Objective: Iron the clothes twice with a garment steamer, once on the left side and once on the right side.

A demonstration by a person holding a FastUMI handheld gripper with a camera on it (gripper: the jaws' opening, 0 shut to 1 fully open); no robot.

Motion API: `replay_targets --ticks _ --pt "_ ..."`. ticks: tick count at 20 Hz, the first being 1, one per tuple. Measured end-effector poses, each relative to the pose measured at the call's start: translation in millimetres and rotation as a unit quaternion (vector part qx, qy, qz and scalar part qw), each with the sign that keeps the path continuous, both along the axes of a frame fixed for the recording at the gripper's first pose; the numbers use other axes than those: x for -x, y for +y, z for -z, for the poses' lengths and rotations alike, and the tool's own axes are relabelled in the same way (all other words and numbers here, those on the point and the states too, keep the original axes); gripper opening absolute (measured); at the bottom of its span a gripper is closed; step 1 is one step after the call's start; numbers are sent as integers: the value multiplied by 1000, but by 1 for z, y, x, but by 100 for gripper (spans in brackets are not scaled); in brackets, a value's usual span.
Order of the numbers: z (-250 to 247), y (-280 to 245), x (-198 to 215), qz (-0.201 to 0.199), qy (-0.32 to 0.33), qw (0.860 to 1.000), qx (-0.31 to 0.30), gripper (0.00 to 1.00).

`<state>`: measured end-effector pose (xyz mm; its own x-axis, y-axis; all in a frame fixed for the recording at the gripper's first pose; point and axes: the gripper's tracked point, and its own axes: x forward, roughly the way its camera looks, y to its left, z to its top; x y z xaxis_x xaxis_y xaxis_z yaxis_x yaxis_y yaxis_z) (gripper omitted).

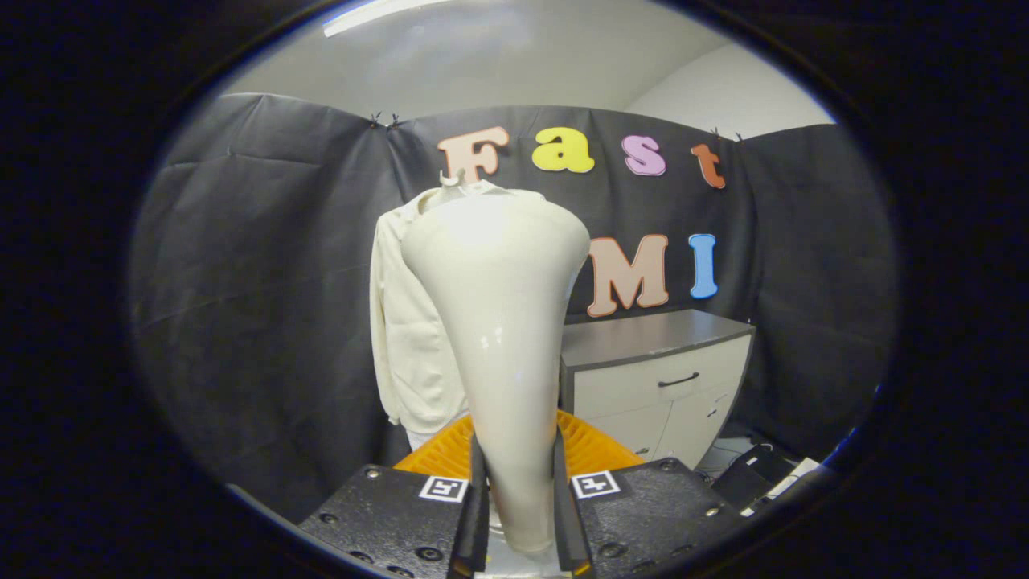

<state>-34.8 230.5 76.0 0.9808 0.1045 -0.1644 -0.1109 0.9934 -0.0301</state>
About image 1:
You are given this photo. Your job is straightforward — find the cream button-up shirt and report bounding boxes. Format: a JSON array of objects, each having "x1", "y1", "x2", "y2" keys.
[{"x1": 369, "y1": 179, "x2": 547, "y2": 437}]

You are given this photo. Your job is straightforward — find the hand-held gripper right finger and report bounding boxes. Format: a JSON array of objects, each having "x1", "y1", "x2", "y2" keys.
[{"x1": 551, "y1": 409, "x2": 744, "y2": 576}]

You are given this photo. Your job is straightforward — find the ceiling light panel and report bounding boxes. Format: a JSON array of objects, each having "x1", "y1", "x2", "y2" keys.
[{"x1": 322, "y1": 0, "x2": 451, "y2": 39}]

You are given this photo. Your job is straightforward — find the grey and white cabinet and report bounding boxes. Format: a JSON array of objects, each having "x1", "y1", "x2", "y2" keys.
[{"x1": 559, "y1": 309, "x2": 756, "y2": 469}]

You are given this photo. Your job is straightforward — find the white flat box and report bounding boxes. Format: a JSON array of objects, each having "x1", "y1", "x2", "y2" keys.
[{"x1": 740, "y1": 457, "x2": 822, "y2": 518}]

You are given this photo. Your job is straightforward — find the black box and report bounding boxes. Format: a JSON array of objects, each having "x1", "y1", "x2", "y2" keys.
[{"x1": 711, "y1": 444, "x2": 797, "y2": 509}]

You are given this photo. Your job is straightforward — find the white garment steamer head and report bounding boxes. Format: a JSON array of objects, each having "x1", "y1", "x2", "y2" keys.
[{"x1": 400, "y1": 191, "x2": 592, "y2": 556}]

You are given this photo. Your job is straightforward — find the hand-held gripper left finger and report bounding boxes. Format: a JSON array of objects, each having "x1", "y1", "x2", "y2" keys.
[{"x1": 297, "y1": 412, "x2": 489, "y2": 579}]

